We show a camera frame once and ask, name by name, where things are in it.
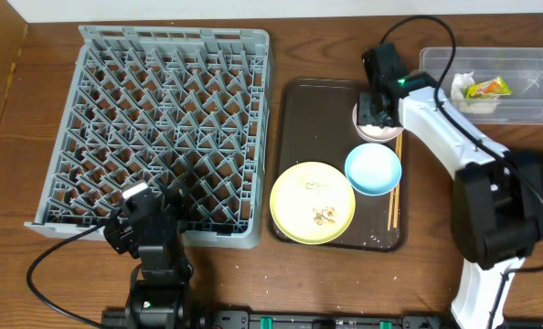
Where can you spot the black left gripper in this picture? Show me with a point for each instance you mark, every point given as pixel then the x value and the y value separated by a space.
pixel 163 216

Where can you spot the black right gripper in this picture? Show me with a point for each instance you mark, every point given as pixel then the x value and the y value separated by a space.
pixel 373 110

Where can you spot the pink bowl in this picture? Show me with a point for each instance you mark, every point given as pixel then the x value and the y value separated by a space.
pixel 375 134

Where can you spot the light blue bowl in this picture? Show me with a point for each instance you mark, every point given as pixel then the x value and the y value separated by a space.
pixel 373 169

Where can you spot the yellow green snack wrapper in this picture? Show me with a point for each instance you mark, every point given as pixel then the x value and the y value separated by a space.
pixel 490 89

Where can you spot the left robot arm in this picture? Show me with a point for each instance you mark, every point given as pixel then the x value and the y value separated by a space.
pixel 159 285

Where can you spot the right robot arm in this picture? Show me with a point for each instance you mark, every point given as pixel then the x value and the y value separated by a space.
pixel 497 210

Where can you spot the grey plastic dishwasher rack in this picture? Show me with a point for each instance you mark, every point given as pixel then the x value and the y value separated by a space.
pixel 182 109

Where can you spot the clear plastic waste bin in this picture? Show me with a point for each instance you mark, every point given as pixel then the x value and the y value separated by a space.
pixel 522 69

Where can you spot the crumpled white tissue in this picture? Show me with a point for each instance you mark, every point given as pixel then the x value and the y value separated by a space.
pixel 473 106

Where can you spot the dark brown serving tray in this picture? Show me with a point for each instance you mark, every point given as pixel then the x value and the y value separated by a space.
pixel 316 125

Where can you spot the wooden chopstick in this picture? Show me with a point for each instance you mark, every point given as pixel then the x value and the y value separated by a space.
pixel 395 214
pixel 392 193

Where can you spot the yellow plate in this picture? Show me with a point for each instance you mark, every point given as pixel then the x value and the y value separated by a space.
pixel 303 187

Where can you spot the food scraps on plate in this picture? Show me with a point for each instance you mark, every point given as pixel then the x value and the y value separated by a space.
pixel 324 216

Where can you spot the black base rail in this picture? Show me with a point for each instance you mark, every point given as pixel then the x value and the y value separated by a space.
pixel 247 320

